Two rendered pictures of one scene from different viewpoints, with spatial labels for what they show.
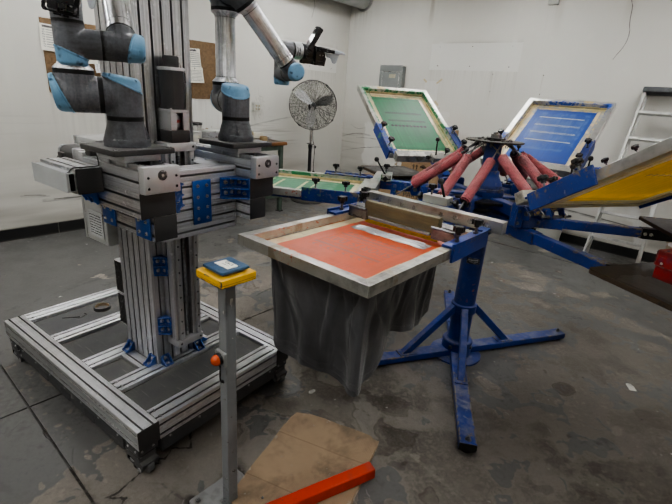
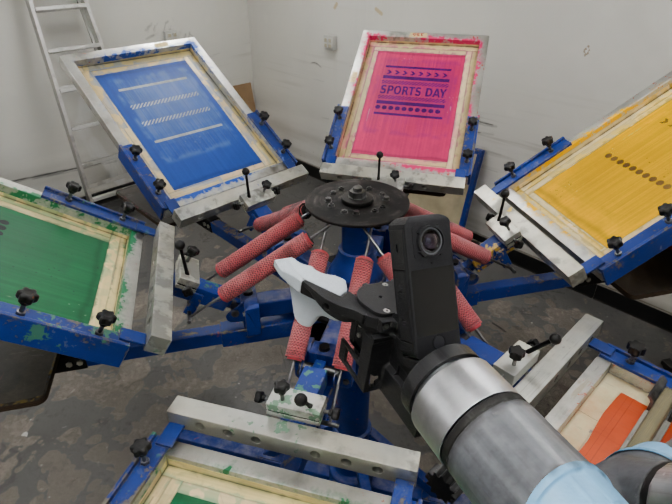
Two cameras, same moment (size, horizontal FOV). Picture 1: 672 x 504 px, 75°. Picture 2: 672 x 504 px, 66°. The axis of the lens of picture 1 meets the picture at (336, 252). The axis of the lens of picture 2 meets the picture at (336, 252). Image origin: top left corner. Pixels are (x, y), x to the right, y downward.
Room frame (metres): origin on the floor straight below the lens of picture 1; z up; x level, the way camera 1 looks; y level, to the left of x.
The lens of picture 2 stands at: (2.31, 0.53, 1.96)
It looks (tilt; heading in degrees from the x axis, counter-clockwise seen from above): 32 degrees down; 276
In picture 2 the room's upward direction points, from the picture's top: straight up
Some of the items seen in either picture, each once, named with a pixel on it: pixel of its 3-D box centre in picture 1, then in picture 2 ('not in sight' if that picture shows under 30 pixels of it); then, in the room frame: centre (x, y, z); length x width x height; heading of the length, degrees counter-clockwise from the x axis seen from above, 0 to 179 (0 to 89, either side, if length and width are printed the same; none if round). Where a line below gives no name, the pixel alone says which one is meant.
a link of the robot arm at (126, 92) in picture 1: (121, 95); not in sight; (1.54, 0.76, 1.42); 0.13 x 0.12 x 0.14; 120
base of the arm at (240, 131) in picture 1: (235, 128); not in sight; (1.95, 0.47, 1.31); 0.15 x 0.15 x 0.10
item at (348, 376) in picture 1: (313, 318); not in sight; (1.36, 0.06, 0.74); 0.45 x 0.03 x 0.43; 50
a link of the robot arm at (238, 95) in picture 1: (235, 99); not in sight; (1.96, 0.48, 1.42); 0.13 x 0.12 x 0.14; 31
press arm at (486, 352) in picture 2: not in sight; (493, 363); (2.01, -0.48, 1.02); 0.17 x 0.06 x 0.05; 140
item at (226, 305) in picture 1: (228, 397); not in sight; (1.22, 0.33, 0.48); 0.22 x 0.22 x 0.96; 50
